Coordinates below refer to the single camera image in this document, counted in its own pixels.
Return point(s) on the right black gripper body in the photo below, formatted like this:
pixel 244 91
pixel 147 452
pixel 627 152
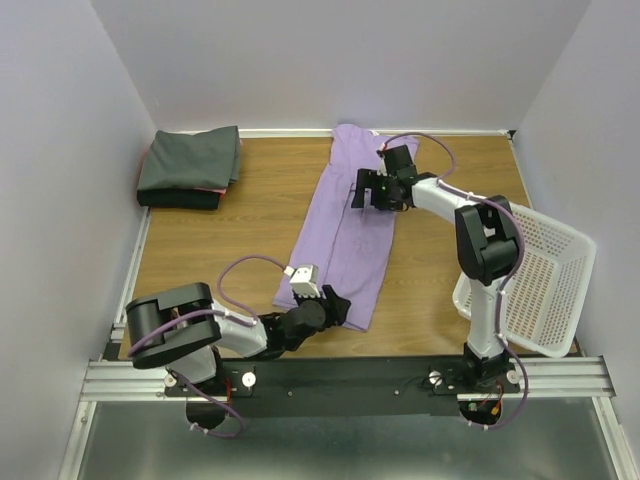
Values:
pixel 382 194

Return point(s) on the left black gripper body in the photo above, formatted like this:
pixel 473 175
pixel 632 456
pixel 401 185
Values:
pixel 332 315

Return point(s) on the purple t shirt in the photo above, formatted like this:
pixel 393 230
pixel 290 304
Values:
pixel 350 246

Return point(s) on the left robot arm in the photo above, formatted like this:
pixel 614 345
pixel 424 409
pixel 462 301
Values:
pixel 183 328

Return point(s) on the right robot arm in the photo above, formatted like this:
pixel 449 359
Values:
pixel 489 245

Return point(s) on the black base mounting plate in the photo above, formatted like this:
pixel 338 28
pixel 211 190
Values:
pixel 350 386

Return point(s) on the folded dark grey t shirt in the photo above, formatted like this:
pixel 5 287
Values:
pixel 188 199

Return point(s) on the white plastic laundry basket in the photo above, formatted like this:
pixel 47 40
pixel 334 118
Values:
pixel 540 307

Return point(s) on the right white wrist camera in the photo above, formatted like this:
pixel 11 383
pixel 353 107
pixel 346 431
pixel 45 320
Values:
pixel 389 162

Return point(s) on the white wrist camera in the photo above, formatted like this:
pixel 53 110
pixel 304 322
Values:
pixel 303 281
pixel 389 162

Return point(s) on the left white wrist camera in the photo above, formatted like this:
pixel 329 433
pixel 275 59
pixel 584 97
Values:
pixel 303 281

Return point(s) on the aluminium extrusion rail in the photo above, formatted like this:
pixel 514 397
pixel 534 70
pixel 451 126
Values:
pixel 569 377

